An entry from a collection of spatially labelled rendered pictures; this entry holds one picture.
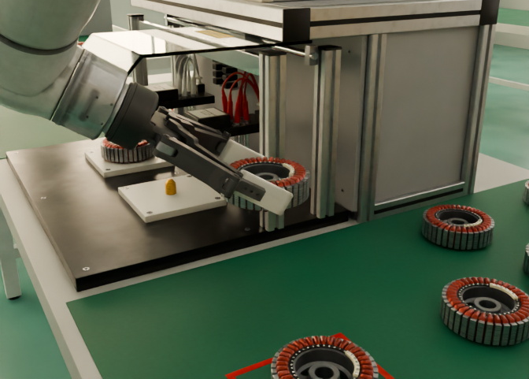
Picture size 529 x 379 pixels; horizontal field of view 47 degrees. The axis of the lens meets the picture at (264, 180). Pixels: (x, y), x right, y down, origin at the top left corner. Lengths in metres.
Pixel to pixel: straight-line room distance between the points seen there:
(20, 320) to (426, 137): 1.61
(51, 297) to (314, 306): 0.36
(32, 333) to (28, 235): 1.15
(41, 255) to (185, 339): 0.33
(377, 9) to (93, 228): 0.57
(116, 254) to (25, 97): 0.33
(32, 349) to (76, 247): 1.19
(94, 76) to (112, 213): 0.43
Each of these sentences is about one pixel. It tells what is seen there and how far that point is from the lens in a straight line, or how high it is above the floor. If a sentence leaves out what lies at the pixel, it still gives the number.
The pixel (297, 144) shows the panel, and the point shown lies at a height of 0.84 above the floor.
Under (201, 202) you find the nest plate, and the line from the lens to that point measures 1.06.
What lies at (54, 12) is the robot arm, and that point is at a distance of 0.59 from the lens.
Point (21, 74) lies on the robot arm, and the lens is 0.66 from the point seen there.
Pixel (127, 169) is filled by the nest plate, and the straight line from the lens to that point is 1.24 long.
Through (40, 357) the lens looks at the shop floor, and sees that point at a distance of 2.09.
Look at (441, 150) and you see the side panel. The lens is 1.16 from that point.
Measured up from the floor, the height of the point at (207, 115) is 0.92.
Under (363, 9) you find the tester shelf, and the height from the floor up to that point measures 1.11.
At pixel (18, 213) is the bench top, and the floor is 0.75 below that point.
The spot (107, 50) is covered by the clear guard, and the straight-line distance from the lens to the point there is 0.93.
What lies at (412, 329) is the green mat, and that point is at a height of 0.75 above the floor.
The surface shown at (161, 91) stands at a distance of 1.27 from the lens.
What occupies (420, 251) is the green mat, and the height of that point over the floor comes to 0.75.
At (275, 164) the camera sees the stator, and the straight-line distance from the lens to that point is 0.79.
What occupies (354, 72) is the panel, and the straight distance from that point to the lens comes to 0.99.
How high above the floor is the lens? 1.19
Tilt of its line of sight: 21 degrees down
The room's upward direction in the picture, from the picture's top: straight up
